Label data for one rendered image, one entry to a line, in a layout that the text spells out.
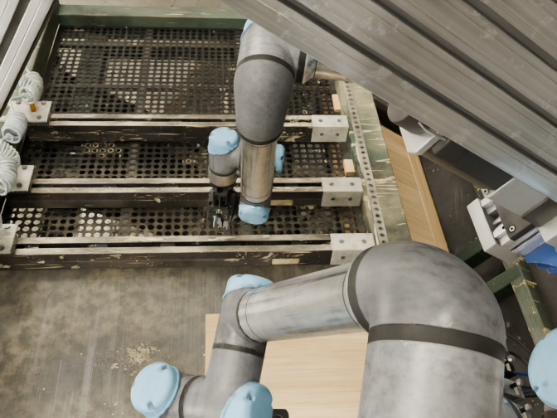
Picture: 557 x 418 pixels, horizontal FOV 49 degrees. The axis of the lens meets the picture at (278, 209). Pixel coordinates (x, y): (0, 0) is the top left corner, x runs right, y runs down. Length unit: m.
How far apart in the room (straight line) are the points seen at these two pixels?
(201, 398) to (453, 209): 2.25
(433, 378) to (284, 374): 1.11
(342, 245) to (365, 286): 1.19
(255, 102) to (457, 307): 0.73
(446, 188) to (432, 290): 2.54
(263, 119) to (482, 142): 0.55
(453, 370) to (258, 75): 0.77
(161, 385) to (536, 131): 0.58
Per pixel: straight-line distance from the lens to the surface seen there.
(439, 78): 0.63
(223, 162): 1.56
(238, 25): 2.70
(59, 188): 1.94
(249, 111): 1.16
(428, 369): 0.50
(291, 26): 0.57
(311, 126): 2.11
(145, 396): 0.90
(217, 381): 0.85
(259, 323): 0.79
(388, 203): 1.93
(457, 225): 2.92
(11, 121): 1.98
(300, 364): 1.61
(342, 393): 1.59
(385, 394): 0.51
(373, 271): 0.57
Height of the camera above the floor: 2.02
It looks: 28 degrees down
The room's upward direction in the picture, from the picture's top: 67 degrees counter-clockwise
